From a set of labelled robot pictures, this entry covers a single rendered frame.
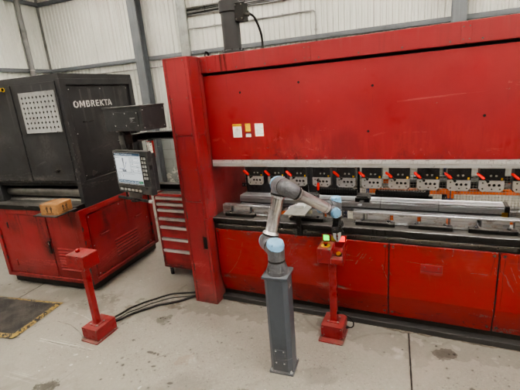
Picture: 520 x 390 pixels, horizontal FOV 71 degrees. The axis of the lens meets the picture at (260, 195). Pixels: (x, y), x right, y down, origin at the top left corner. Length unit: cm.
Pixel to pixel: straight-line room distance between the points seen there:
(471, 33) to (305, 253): 198
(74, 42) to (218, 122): 711
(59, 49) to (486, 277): 963
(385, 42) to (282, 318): 204
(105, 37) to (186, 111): 640
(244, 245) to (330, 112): 141
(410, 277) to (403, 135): 109
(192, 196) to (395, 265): 182
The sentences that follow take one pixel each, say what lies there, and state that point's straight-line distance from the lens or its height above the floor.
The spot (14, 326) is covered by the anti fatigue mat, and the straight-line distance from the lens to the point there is 438.
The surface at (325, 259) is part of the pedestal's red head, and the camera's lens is 290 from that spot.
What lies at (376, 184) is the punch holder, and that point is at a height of 121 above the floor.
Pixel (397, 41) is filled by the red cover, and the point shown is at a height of 223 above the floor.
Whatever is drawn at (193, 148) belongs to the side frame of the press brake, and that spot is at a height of 155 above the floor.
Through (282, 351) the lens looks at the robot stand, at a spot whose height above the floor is 20.
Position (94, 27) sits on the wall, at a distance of 970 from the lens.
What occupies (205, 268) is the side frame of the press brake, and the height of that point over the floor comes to 38.
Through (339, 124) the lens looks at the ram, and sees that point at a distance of 296.
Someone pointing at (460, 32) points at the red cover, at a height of 223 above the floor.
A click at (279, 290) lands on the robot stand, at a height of 68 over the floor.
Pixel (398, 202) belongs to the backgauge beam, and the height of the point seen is 98.
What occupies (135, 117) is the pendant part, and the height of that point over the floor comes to 186.
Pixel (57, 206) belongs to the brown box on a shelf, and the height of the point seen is 107.
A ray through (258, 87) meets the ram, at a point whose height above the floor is 201.
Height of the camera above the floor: 197
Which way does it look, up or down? 16 degrees down
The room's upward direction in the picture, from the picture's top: 5 degrees counter-clockwise
